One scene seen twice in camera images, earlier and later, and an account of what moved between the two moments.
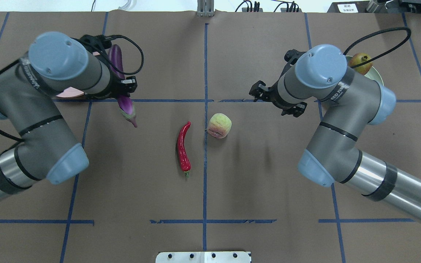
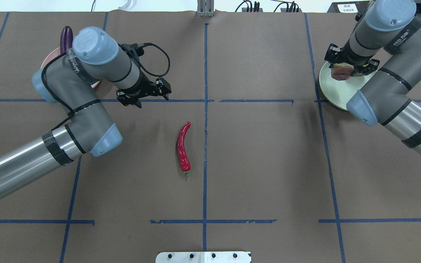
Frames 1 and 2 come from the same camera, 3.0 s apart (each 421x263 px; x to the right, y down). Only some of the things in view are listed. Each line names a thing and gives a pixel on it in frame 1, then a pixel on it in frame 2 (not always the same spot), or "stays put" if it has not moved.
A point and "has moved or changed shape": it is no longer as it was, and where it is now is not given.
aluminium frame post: [205, 8] stays put
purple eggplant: [125, 103] has moved or changed shape
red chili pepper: [184, 160] stays put
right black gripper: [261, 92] to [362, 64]
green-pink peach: [219, 125] has moved or changed shape
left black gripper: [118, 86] to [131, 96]
